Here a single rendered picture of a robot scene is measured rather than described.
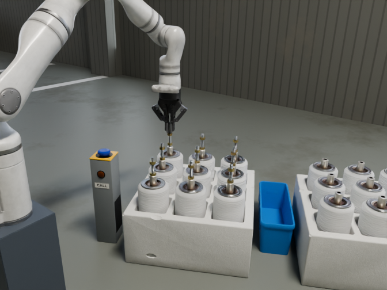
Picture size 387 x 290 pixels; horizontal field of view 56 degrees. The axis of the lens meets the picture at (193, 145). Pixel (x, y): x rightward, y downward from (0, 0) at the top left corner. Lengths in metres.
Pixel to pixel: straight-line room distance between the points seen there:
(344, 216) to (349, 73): 1.79
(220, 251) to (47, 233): 0.49
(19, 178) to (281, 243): 0.82
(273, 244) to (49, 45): 0.89
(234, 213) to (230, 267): 0.17
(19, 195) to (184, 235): 0.48
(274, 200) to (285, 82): 1.59
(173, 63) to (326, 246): 0.72
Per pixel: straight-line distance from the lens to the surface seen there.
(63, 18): 0.94
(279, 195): 1.50
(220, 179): 1.19
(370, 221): 1.15
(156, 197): 1.11
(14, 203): 0.92
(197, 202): 1.10
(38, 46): 0.89
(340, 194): 1.12
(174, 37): 1.19
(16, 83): 0.84
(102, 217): 1.28
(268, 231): 1.24
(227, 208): 1.09
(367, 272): 1.20
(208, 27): 3.27
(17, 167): 0.89
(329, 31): 2.81
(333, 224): 1.13
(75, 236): 1.39
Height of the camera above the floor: 0.79
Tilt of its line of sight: 22 degrees down
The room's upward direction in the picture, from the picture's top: 1 degrees clockwise
